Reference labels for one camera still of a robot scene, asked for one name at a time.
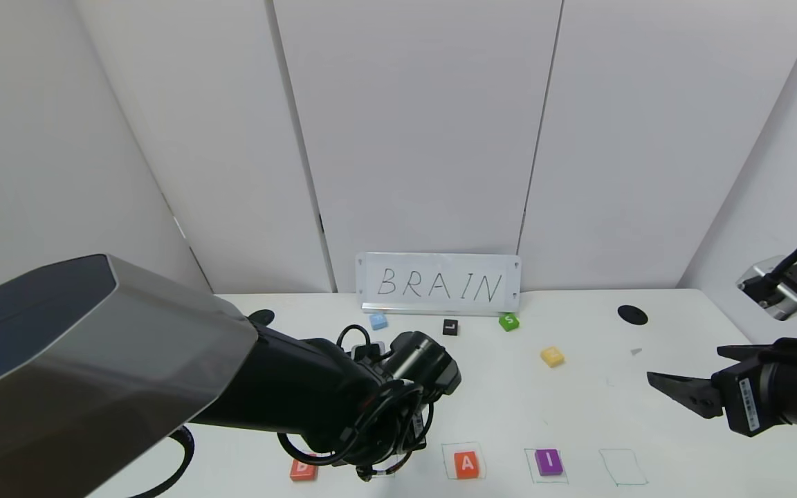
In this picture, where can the purple letter I block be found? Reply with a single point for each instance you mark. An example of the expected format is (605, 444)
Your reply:
(549, 462)

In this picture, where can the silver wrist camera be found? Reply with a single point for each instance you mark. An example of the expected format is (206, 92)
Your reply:
(772, 294)
(371, 351)

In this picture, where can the yellow letter block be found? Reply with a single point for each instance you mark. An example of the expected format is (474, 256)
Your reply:
(553, 357)

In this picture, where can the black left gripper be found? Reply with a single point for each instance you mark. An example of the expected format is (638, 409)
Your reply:
(415, 427)

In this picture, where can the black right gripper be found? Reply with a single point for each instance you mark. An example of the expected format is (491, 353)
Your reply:
(743, 402)

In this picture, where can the white BRAIN sign board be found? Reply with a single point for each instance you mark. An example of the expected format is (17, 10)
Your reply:
(440, 266)

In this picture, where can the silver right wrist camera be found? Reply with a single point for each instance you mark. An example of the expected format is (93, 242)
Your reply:
(772, 294)

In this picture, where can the black letter L block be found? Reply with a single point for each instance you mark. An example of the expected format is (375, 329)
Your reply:
(450, 327)

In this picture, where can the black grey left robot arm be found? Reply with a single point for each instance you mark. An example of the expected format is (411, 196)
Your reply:
(94, 360)

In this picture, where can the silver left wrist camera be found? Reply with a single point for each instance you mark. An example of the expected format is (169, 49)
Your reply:
(371, 351)

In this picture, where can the red letter B block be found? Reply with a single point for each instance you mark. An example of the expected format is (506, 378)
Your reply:
(304, 472)

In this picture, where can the light blue letter block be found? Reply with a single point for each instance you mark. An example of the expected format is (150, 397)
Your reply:
(379, 321)

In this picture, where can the red letter A block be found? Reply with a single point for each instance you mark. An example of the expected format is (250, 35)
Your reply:
(468, 466)

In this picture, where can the green letter S block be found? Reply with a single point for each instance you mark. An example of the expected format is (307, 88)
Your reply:
(509, 322)

